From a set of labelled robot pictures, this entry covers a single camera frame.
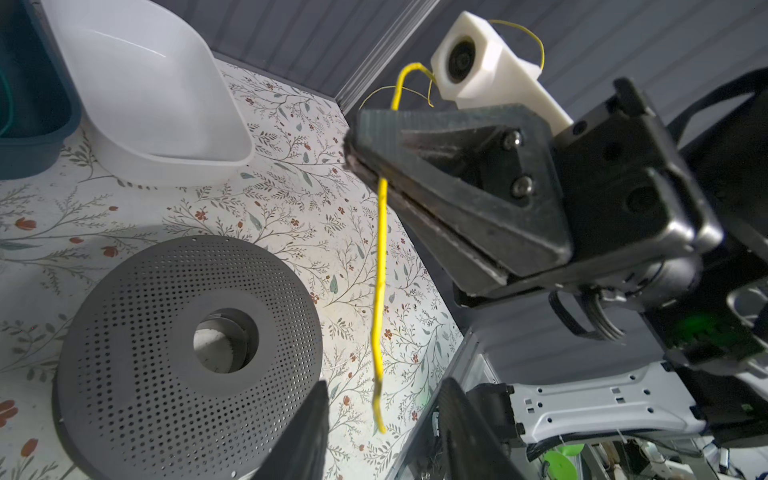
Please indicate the teal plastic tray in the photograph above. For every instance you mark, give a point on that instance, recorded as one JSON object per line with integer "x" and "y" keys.
{"x": 40, "y": 107}

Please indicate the grey foam spool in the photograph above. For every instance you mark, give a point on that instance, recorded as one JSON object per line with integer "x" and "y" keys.
{"x": 187, "y": 361}

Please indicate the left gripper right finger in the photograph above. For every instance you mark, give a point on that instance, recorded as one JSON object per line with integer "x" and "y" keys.
{"x": 470, "y": 449}

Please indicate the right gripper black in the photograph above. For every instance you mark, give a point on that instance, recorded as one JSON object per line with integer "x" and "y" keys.
{"x": 479, "y": 189}

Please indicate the white plastic tray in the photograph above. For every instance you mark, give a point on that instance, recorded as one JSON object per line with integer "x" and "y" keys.
{"x": 157, "y": 111}

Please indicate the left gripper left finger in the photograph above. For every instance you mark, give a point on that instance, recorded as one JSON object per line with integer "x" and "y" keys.
{"x": 300, "y": 451}

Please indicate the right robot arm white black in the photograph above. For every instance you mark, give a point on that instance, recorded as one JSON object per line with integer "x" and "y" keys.
{"x": 722, "y": 137}

